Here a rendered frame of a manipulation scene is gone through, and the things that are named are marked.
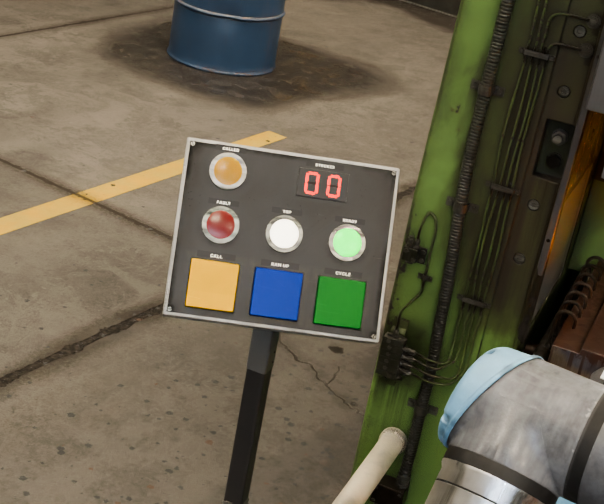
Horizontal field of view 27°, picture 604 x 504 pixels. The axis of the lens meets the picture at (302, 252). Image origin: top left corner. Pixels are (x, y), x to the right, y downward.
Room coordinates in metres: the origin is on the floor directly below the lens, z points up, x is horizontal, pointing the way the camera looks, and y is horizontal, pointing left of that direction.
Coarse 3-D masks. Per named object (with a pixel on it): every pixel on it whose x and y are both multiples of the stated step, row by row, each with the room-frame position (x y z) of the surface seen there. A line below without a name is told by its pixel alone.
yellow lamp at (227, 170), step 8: (224, 160) 1.83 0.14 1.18; (232, 160) 1.83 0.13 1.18; (216, 168) 1.82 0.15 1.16; (224, 168) 1.82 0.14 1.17; (232, 168) 1.82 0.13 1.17; (240, 168) 1.83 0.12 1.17; (216, 176) 1.81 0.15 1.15; (224, 176) 1.82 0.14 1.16; (232, 176) 1.82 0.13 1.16; (240, 176) 1.82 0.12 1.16; (224, 184) 1.81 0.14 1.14
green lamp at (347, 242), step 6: (336, 234) 1.81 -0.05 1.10; (342, 234) 1.81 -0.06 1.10; (348, 234) 1.81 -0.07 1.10; (354, 234) 1.81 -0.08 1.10; (336, 240) 1.80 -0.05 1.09; (342, 240) 1.80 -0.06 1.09; (348, 240) 1.80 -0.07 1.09; (354, 240) 1.80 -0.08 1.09; (360, 240) 1.81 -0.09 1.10; (336, 246) 1.80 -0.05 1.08; (342, 246) 1.80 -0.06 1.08; (348, 246) 1.80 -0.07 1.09; (354, 246) 1.80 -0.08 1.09; (360, 246) 1.80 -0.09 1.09; (342, 252) 1.79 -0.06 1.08; (348, 252) 1.79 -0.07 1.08; (354, 252) 1.80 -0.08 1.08
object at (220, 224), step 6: (222, 210) 1.79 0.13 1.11; (210, 216) 1.78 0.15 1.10; (216, 216) 1.78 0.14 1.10; (222, 216) 1.79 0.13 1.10; (228, 216) 1.79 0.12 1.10; (210, 222) 1.78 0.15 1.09; (216, 222) 1.78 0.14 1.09; (222, 222) 1.78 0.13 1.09; (228, 222) 1.78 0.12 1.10; (234, 222) 1.79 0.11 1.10; (210, 228) 1.77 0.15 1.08; (216, 228) 1.77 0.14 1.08; (222, 228) 1.78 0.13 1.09; (228, 228) 1.78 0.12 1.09; (210, 234) 1.77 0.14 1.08; (216, 234) 1.77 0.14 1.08; (222, 234) 1.77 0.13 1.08; (228, 234) 1.77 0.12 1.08
